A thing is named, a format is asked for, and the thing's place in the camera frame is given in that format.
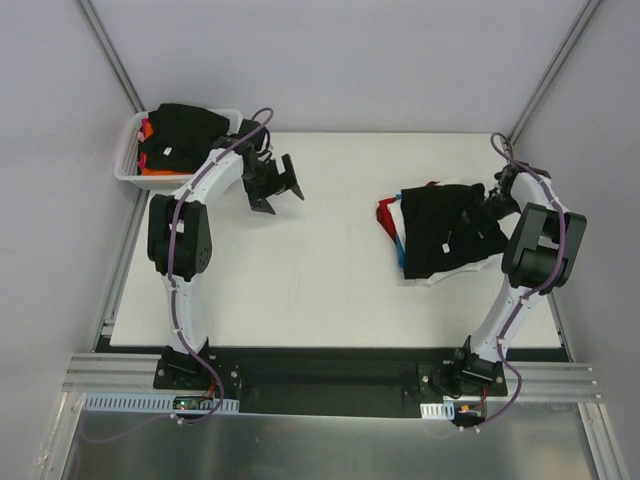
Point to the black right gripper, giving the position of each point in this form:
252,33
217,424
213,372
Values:
480,216

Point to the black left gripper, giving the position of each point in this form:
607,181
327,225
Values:
270,180

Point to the black t shirt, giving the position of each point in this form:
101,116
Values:
181,138
445,230

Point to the white t shirt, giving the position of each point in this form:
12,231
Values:
440,272

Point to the red t shirt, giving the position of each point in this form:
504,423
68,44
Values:
390,216

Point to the white plastic laundry basket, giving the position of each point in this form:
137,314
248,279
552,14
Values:
125,168

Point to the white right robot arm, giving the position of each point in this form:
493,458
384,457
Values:
538,258

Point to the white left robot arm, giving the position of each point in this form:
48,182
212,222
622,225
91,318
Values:
179,242

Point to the black t shirt in basket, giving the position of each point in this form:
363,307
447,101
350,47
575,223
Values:
181,138

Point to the orange t shirt in basket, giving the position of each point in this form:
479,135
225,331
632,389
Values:
157,157

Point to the pink t shirt in basket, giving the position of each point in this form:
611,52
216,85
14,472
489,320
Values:
143,133

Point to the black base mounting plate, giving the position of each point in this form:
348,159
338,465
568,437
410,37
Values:
352,382

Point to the aluminium front rail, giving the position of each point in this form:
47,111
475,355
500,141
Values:
553,382

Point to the right white cable duct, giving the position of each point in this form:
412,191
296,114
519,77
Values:
437,411

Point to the white cable duct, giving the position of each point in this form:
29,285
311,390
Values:
437,411
157,404

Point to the right aluminium frame post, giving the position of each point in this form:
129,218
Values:
585,16

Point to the aluminium frame post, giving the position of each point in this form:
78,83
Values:
114,96
585,16

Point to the left aluminium frame post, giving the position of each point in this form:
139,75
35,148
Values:
114,96

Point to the left white cable duct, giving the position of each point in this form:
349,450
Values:
157,404

